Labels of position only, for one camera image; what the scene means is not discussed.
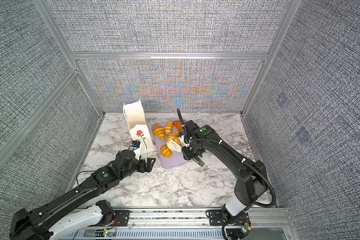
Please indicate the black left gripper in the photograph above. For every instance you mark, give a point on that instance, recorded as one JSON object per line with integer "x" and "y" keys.
{"x": 149, "y": 163}

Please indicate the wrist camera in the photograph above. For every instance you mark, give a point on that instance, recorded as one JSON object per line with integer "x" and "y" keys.
{"x": 135, "y": 147}
{"x": 185, "y": 139}

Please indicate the striped croissant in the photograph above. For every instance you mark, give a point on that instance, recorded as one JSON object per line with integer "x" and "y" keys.
{"x": 166, "y": 151}
{"x": 159, "y": 131}

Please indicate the lilac plastic tray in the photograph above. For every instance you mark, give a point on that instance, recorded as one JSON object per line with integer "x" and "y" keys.
{"x": 176, "y": 159}

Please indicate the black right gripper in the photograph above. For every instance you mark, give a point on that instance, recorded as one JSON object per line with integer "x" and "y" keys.
{"x": 187, "y": 155}

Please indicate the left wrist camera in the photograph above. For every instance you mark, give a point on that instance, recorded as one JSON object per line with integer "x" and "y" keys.
{"x": 135, "y": 147}

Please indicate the striped croissant near left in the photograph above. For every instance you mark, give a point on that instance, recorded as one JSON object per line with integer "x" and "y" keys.
{"x": 166, "y": 151}

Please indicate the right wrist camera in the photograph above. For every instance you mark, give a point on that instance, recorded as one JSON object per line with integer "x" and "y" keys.
{"x": 185, "y": 139}

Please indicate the golden croissant middle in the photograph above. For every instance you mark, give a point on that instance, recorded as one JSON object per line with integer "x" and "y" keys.
{"x": 175, "y": 137}

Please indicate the orange triangular pastry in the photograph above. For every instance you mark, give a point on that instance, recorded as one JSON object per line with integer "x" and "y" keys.
{"x": 178, "y": 124}

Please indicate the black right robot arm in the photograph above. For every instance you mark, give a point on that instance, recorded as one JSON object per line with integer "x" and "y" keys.
{"x": 252, "y": 186}

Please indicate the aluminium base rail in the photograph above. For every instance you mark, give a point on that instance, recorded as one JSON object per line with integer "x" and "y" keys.
{"x": 177, "y": 224}

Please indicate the striped croissant far left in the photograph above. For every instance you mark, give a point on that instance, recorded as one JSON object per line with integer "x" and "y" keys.
{"x": 159, "y": 131}

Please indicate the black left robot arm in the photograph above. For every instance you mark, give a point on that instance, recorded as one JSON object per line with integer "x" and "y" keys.
{"x": 56, "y": 218}

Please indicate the small golden bread roll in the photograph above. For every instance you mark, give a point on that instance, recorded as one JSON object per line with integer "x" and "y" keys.
{"x": 168, "y": 128}

